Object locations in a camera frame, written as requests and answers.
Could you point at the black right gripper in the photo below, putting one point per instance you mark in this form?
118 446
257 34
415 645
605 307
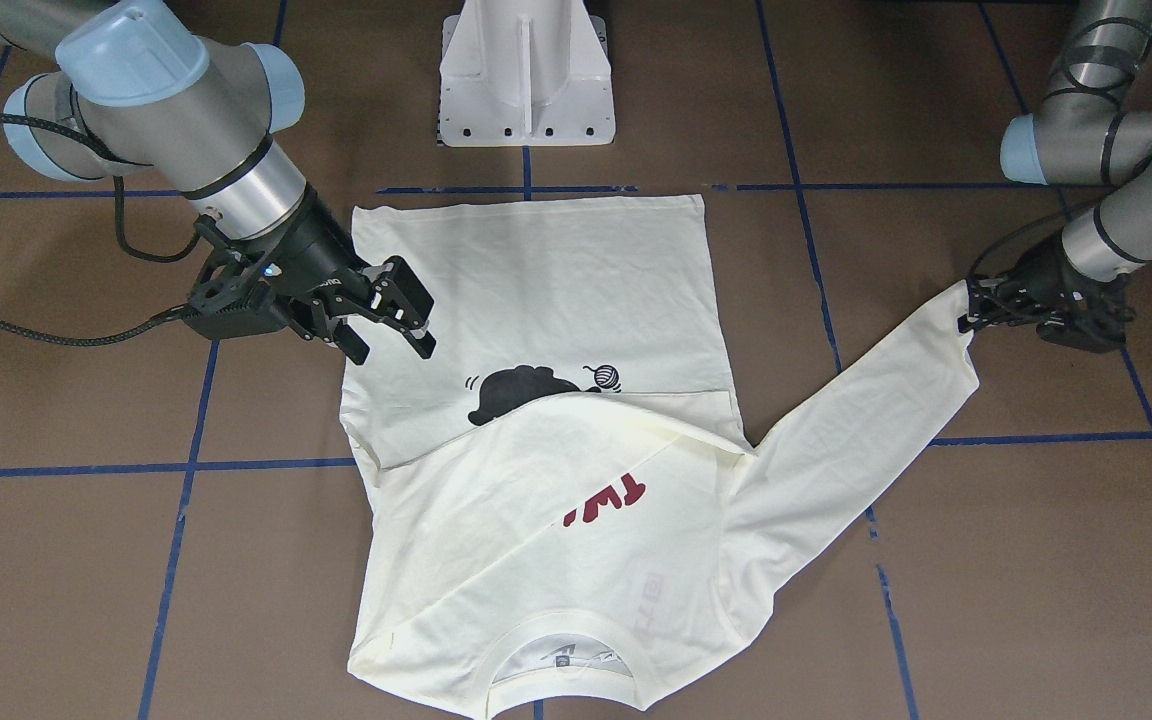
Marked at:
319 250

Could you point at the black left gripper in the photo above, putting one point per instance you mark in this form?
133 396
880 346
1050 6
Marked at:
1044 271

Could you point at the cream long-sleeve cat shirt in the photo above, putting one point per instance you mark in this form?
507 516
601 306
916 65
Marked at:
564 502

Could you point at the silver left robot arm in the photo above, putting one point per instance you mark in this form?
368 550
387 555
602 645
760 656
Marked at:
1094 126

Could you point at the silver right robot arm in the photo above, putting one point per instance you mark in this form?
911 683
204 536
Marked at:
136 90

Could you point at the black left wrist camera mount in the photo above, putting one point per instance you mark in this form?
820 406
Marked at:
1089 316

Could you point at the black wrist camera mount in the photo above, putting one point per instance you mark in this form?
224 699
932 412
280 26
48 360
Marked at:
230 298
1089 316

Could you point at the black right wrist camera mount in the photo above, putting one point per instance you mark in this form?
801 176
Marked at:
230 298

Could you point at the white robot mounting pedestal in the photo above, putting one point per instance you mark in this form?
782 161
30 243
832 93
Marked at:
525 73

